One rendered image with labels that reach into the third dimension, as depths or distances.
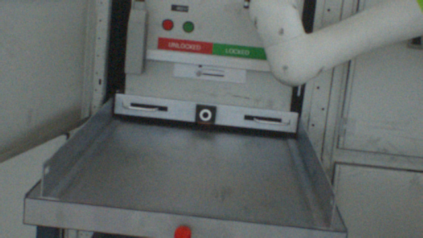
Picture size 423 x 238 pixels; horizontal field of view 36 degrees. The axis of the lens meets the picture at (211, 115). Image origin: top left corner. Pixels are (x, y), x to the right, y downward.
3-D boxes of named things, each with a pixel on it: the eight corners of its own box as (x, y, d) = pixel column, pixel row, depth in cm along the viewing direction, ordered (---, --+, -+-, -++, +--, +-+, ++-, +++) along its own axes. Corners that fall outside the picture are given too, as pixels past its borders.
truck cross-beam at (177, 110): (295, 132, 193) (298, 112, 191) (114, 113, 193) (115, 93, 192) (294, 129, 197) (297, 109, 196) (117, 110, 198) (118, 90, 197)
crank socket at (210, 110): (215, 124, 190) (216, 107, 189) (194, 121, 190) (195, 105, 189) (215, 121, 193) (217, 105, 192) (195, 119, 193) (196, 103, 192)
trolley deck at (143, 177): (344, 259, 125) (348, 230, 123) (22, 224, 126) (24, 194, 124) (307, 161, 191) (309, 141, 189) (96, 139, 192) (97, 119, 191)
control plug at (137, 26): (141, 75, 181) (146, 11, 177) (123, 73, 181) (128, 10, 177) (145, 71, 188) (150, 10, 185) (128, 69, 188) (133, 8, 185)
